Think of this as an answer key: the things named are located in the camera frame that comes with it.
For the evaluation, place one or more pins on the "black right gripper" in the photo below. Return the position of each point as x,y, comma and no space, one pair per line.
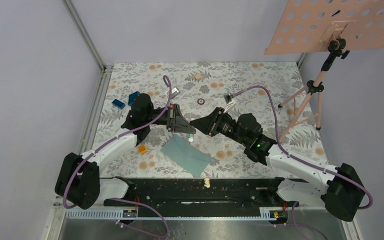
210,124

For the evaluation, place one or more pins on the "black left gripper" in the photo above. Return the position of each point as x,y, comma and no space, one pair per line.
178,123

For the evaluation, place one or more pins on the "green white glue stick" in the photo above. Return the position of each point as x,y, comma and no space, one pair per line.
191,138

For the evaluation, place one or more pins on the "teal paper envelope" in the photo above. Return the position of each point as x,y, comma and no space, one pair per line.
185,155

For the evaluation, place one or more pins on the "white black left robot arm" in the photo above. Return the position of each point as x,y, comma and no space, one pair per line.
79,180

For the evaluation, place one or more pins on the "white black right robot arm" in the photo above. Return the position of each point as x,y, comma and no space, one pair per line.
337,189

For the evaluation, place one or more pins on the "small orange lego brick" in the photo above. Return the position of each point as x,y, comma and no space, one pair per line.
142,149

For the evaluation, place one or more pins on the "large blue lego brick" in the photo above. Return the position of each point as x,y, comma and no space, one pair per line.
132,97

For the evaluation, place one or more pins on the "cream chess knight piece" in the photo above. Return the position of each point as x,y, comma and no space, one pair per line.
206,181

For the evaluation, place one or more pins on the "small blue lego brick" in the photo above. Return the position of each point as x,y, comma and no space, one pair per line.
118,104

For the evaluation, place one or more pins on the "floral patterned table mat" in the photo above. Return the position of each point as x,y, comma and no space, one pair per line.
282,79

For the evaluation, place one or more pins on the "pink music stand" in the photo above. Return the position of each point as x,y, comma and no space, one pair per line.
333,26

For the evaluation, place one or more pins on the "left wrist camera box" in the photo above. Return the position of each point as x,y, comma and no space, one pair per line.
170,94

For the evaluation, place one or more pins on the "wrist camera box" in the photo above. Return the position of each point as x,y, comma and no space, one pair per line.
170,94
230,102

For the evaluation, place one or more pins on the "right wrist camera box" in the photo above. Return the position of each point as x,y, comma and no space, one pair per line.
230,102

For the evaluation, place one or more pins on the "aluminium frame post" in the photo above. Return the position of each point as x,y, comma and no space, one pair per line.
73,13

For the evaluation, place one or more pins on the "white slotted cable duct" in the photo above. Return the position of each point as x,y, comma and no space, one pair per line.
261,214

